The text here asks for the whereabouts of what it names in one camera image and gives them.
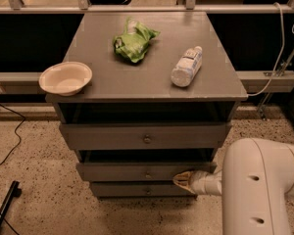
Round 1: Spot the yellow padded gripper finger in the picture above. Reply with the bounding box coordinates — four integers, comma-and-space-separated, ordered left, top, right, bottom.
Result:
172, 171, 194, 194

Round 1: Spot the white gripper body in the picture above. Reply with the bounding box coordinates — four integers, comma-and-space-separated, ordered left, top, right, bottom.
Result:
189, 170, 222, 196

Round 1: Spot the grey drawer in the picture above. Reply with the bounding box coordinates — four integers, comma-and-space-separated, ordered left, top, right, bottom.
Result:
76, 162, 217, 182
60, 122, 231, 150
90, 181, 192, 198

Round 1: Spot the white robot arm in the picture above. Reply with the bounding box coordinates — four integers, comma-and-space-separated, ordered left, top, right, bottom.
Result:
173, 138, 294, 235

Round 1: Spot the grey bottom drawer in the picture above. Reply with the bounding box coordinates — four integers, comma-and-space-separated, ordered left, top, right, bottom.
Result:
90, 181, 192, 198

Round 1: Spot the grey top drawer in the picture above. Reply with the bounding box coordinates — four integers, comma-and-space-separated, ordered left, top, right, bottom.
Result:
60, 122, 231, 150

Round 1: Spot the grey wooden cabinet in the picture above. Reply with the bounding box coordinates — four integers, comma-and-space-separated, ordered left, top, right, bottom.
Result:
45, 11, 249, 199

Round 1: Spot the white plastic bottle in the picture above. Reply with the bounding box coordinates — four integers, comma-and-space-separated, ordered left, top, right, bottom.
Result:
171, 46, 203, 87

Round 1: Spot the green chip bag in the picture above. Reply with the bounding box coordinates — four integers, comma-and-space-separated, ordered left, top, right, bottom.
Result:
113, 18, 160, 64

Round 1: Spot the white paper bowl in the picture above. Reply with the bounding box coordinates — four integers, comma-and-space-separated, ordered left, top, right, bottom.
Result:
38, 62, 92, 96

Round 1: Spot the black stand leg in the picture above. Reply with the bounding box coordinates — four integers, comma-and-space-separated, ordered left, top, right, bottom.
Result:
0, 181, 22, 228

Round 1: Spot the metal railing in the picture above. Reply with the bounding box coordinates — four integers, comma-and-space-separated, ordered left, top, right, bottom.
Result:
0, 0, 294, 14

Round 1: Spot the black floor cable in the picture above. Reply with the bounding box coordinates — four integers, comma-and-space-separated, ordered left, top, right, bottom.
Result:
0, 83, 27, 166

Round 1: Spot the white cable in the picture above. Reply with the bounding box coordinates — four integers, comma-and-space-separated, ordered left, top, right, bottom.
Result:
247, 2, 286, 98

